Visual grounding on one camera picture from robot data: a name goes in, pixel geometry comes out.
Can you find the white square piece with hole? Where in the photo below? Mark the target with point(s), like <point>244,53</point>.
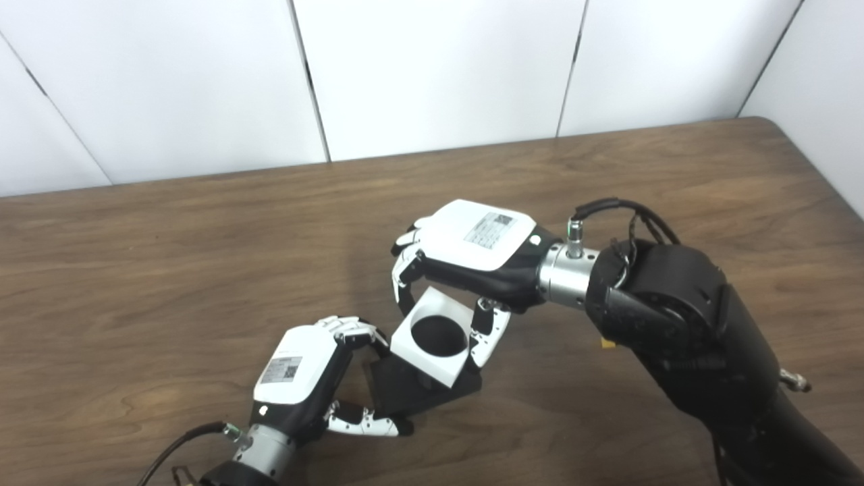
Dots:
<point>418,354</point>

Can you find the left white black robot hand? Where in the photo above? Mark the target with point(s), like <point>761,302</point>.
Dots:
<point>300,374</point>

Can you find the black peg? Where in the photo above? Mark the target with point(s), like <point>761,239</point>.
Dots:
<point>405,388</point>

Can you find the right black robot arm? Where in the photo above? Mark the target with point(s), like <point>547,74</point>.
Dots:
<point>682,324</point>

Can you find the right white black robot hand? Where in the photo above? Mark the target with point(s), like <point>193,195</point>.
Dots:
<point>479,243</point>

